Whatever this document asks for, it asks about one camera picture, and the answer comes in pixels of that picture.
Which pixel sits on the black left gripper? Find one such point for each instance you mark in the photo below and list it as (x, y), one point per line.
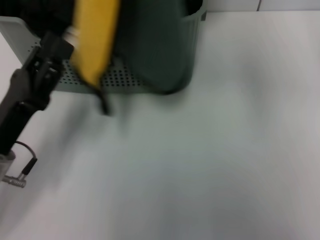
(17, 112)

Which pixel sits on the yellow towel with black edge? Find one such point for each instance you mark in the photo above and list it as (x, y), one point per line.
(100, 37)

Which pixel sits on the green perforated storage box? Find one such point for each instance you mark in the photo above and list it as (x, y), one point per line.
(120, 77)

